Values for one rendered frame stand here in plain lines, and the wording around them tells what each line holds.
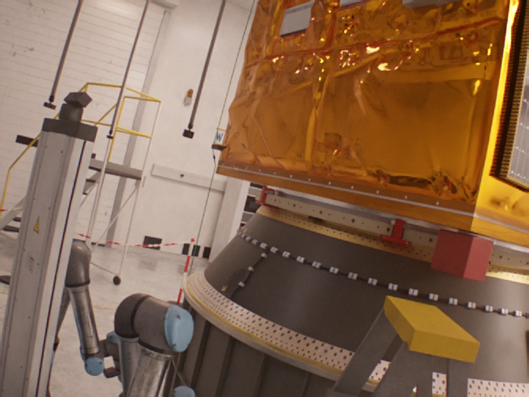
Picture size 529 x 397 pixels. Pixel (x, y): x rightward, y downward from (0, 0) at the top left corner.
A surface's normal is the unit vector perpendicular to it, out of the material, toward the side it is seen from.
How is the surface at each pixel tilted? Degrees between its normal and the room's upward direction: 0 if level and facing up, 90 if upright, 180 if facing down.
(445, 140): 91
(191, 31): 90
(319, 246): 62
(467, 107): 88
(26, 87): 90
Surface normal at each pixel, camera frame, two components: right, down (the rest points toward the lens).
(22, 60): 0.48, 0.12
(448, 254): -0.85, -0.21
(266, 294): -0.52, -0.61
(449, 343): -0.11, -0.03
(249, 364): -0.68, -0.17
